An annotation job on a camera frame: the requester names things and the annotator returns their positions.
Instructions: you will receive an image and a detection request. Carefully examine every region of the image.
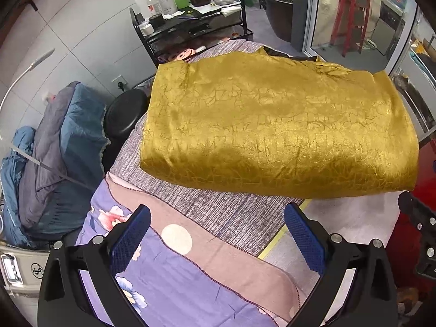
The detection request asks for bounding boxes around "dark plant pot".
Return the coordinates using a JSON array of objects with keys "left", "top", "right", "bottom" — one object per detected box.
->
[{"left": 264, "top": 0, "right": 295, "bottom": 43}]

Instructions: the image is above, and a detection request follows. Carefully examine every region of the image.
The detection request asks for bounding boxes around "blue quilt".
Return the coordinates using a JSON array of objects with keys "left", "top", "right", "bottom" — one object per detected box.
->
[{"left": 0, "top": 126, "right": 39, "bottom": 250}]

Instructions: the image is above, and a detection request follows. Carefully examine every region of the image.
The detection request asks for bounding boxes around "white jar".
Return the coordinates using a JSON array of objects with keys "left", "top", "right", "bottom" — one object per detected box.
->
[{"left": 131, "top": 0, "right": 151, "bottom": 20}]

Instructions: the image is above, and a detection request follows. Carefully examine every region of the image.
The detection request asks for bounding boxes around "white paper towel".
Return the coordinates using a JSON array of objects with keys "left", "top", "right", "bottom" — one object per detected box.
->
[{"left": 218, "top": 4, "right": 243, "bottom": 18}]

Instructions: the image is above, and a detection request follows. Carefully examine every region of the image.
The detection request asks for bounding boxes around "white beauty machine with screen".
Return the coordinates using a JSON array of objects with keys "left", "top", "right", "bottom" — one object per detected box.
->
[{"left": 0, "top": 238, "right": 56, "bottom": 314}]

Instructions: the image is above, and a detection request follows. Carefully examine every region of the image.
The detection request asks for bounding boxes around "black wire cart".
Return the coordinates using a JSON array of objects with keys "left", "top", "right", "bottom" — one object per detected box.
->
[{"left": 129, "top": 5, "right": 254, "bottom": 68}]

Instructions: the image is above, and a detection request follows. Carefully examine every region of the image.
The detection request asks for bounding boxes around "glass sliding door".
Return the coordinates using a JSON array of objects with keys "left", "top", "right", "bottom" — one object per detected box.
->
[{"left": 292, "top": 0, "right": 436, "bottom": 144}]

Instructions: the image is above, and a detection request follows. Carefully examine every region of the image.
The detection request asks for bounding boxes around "translucent grey pole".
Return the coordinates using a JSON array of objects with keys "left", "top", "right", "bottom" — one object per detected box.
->
[{"left": 10, "top": 145, "right": 100, "bottom": 192}]

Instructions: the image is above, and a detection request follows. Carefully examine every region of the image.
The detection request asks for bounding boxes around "gold satin padded jacket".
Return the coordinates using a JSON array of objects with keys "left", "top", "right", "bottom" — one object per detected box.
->
[{"left": 139, "top": 46, "right": 419, "bottom": 200}]

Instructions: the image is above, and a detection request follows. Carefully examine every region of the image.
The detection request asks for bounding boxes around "grey striped cloth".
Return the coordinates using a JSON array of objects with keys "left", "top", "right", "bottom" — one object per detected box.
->
[{"left": 111, "top": 39, "right": 304, "bottom": 256}]

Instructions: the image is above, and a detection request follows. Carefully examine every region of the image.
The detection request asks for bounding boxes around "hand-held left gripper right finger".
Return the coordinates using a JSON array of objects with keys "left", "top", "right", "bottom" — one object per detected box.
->
[{"left": 283, "top": 202, "right": 398, "bottom": 327}]

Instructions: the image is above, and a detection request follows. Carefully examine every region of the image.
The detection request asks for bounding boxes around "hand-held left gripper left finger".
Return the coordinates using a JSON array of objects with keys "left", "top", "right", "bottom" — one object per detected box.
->
[{"left": 38, "top": 204, "right": 152, "bottom": 327}]

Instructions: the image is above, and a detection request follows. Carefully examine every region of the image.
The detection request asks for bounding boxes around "red ladder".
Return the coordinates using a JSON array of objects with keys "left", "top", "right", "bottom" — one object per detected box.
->
[{"left": 330, "top": 0, "right": 374, "bottom": 57}]

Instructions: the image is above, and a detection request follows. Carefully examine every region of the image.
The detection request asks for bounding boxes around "black round stool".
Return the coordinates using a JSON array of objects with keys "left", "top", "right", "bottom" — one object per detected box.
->
[{"left": 103, "top": 89, "right": 151, "bottom": 151}]

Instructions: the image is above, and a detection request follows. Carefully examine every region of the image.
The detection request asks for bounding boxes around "purple floral bedsheet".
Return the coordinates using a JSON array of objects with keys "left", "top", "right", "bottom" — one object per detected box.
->
[{"left": 75, "top": 172, "right": 302, "bottom": 327}]

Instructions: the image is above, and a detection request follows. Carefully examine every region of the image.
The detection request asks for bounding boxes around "massage bed with teal cover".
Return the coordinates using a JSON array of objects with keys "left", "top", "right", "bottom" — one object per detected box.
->
[{"left": 34, "top": 82, "right": 111, "bottom": 237}]

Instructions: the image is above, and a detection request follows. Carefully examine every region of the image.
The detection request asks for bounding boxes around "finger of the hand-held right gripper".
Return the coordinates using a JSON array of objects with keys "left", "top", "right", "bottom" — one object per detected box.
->
[{"left": 398, "top": 191, "right": 436, "bottom": 239}]

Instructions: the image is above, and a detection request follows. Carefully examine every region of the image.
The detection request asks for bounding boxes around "grey blanket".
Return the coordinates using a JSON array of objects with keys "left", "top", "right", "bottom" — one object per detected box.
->
[{"left": 19, "top": 87, "right": 84, "bottom": 229}]

